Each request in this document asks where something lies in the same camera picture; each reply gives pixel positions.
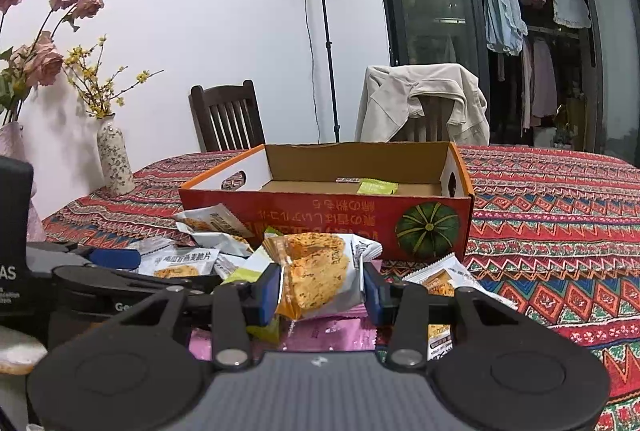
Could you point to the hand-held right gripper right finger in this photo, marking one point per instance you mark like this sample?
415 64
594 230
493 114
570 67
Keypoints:
374 296

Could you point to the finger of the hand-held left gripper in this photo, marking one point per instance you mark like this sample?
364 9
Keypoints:
117 259
190 284

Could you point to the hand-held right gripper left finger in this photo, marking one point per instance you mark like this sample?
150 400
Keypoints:
267 293

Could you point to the white cracker snack packet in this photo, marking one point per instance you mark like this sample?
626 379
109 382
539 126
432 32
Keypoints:
150 245
215 221
450 278
220 242
175 263

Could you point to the green and white snack packet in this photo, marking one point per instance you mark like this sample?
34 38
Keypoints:
245 268

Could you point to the clear orange cracker snack packet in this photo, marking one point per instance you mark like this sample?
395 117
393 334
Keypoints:
315 271

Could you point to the pink snack packet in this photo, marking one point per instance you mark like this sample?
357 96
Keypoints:
325 333

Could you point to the orange cardboard box pumpkin print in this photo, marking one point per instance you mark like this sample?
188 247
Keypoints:
325 216

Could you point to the person's left forearm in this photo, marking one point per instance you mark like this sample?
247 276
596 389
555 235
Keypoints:
20 351

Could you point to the pink vase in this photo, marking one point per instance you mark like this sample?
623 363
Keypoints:
12 141

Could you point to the floral ceramic vase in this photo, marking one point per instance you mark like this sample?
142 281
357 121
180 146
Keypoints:
116 161

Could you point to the light green snack packet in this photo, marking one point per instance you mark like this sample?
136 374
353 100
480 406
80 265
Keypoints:
377 187

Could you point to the small grey sachet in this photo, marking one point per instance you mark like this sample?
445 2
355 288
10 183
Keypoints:
346 180

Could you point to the pink roses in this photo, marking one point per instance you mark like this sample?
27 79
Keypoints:
42 61

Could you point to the yellow flower branches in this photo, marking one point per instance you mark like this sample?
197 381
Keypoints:
92 73

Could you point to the brown wooden chair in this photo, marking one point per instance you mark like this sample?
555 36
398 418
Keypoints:
430 121

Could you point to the dark wooden chair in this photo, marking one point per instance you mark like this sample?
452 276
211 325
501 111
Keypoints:
225 92

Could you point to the beige jacket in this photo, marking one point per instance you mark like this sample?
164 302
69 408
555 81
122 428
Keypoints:
390 101

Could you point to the pale pink hanging clothes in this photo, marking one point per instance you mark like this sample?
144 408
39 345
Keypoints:
542 81

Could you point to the dark sliding glass door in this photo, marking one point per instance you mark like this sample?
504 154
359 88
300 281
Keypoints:
430 11

